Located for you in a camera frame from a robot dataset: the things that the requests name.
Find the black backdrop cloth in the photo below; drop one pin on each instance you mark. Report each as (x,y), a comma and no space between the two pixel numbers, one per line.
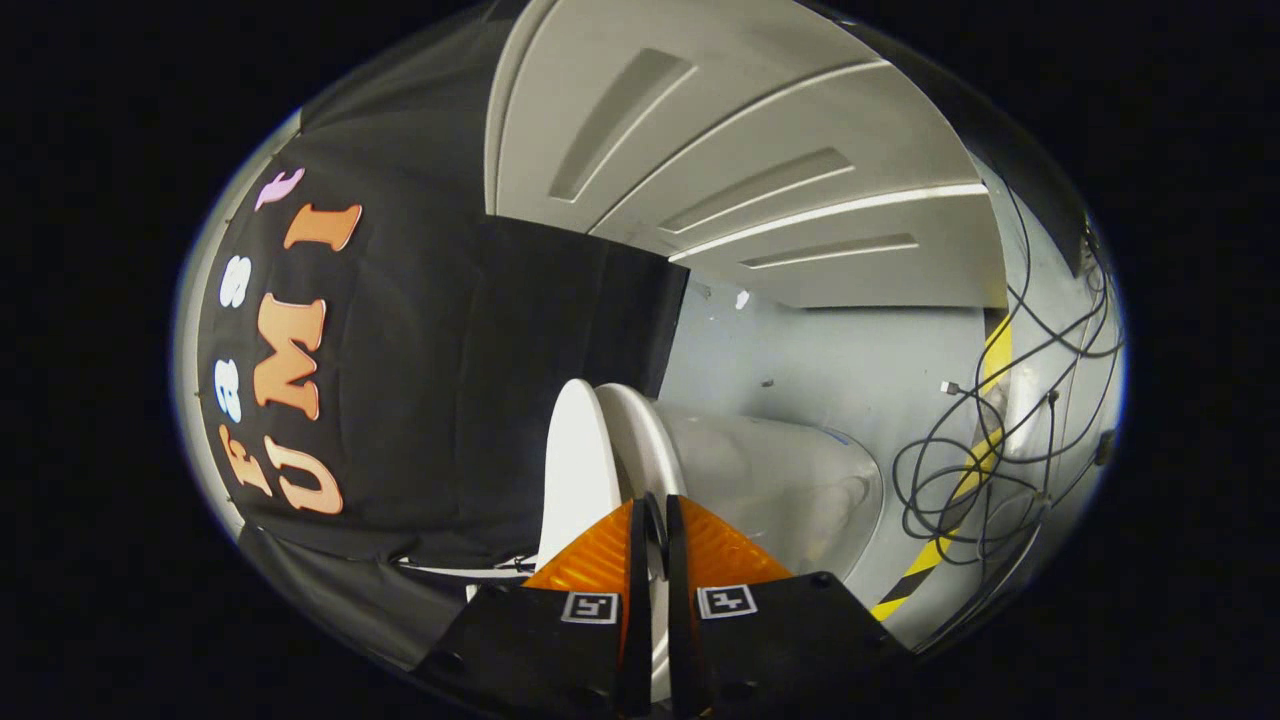
(430,380)

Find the white toilet lid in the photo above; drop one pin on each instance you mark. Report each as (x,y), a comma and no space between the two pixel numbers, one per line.
(575,470)

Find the yellow black floor tape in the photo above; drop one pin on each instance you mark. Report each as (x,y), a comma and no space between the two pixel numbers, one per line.
(995,350)

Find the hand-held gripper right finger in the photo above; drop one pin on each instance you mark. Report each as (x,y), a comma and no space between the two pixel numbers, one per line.
(682,600)

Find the white toilet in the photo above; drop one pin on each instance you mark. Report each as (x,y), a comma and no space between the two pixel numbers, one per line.
(760,480)

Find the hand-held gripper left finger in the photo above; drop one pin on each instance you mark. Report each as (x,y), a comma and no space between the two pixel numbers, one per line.
(640,600)

